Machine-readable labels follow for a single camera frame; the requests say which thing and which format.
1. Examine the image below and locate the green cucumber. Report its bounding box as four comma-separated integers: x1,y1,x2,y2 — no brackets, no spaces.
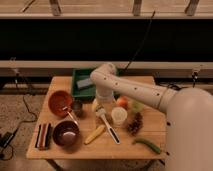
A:
132,138,161,154

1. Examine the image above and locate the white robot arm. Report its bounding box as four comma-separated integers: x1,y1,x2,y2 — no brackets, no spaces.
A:
90,63,213,171

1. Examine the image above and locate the orange peach fruit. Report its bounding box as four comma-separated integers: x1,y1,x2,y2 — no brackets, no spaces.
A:
116,96,128,109

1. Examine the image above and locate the white round container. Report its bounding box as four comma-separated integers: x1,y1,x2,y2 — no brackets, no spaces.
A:
111,107,127,126

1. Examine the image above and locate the dark purple bowl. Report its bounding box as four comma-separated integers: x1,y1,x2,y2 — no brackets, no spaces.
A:
53,121,80,146

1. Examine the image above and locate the small metal cup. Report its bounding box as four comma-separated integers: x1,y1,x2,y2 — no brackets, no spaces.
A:
71,100,83,117

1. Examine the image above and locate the black cable on pole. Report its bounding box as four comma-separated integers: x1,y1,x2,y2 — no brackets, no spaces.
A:
119,10,157,76

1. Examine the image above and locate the green plastic tray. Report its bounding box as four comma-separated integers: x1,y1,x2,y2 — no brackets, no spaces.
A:
70,67,120,100

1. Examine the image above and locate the grey sponge block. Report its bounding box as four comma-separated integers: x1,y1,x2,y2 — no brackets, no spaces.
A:
77,78,93,89

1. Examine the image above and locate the white dish brush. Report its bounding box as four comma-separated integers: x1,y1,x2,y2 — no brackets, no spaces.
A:
96,108,120,144

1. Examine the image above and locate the black floor cable left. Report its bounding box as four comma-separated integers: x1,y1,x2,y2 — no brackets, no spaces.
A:
0,73,39,161

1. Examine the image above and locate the orange bowl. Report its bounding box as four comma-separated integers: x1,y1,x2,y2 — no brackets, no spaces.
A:
48,90,73,118

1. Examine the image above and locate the purple grape bunch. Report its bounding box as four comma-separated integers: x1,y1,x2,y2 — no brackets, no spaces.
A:
127,113,143,136

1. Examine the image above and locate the black power adapter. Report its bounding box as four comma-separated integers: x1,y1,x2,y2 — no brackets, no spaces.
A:
0,132,15,148

